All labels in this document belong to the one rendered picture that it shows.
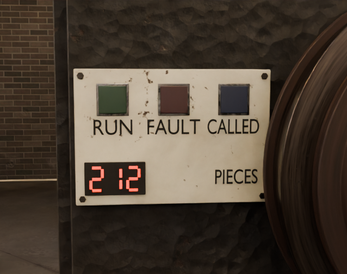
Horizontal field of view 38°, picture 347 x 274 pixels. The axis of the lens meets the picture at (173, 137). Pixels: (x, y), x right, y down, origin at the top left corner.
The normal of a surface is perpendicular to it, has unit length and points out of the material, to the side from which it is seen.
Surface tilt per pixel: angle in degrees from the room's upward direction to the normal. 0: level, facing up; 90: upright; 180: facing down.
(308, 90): 90
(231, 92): 90
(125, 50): 90
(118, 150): 90
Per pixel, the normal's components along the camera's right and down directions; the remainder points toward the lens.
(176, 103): 0.09, 0.10
